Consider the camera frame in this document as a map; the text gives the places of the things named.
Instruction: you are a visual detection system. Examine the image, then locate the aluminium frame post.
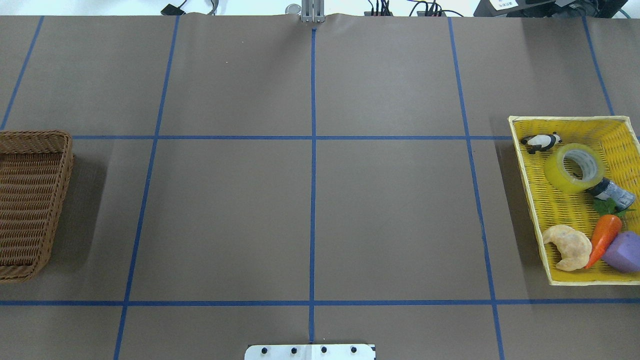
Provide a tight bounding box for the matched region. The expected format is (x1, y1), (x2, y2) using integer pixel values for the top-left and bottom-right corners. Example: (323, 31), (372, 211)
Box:
(300, 0), (326, 23)

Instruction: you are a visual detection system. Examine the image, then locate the purple toy block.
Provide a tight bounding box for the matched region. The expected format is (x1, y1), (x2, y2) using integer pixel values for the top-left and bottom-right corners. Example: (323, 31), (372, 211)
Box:
(601, 231), (640, 274)

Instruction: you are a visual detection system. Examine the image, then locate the small black-capped bottle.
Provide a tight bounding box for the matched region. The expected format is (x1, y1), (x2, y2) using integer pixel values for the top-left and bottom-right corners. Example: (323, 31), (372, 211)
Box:
(586, 177), (637, 212)

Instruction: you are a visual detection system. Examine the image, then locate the black laptop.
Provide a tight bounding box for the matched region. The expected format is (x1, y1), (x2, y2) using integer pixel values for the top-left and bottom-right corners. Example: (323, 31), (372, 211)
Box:
(473, 0), (633, 19)

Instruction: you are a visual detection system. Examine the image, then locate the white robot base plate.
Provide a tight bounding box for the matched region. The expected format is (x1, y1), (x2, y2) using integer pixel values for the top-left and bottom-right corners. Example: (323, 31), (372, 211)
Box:
(244, 343), (377, 360)

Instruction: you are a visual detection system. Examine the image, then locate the panda figurine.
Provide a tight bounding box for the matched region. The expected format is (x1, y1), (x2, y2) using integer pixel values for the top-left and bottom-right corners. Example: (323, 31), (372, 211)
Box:
(519, 131), (563, 155)

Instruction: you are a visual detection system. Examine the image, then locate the brown paper table mat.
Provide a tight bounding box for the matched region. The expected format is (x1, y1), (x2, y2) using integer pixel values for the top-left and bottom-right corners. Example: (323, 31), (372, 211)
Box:
(1, 14), (639, 360)

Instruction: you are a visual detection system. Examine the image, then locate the yellow tape roll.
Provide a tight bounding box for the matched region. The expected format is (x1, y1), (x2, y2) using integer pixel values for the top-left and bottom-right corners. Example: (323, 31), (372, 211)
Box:
(543, 143), (605, 194)

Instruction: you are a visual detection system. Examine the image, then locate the toy croissant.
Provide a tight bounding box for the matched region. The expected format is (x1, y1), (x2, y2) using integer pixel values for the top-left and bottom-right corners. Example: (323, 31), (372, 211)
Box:
(542, 224), (593, 272)

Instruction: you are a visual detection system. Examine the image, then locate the toy carrot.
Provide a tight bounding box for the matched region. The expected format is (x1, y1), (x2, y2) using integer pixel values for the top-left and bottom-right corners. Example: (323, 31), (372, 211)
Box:
(583, 198), (635, 269)

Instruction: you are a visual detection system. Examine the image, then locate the brown wicker basket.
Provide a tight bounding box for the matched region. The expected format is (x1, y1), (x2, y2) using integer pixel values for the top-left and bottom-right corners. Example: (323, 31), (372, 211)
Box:
(0, 130), (74, 284)

